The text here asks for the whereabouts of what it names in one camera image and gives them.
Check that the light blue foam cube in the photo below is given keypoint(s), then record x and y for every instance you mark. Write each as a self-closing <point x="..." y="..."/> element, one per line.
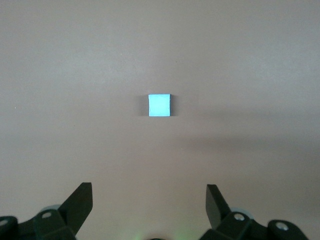
<point x="160" y="105"/>

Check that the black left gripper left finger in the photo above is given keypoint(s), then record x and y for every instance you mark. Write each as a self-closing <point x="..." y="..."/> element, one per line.
<point x="75" y="210"/>

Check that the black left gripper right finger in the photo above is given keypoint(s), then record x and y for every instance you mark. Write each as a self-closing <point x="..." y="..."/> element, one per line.
<point x="217" y="210"/>

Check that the brown table cover cloth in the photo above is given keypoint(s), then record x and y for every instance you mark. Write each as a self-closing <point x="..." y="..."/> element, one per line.
<point x="160" y="50"/>

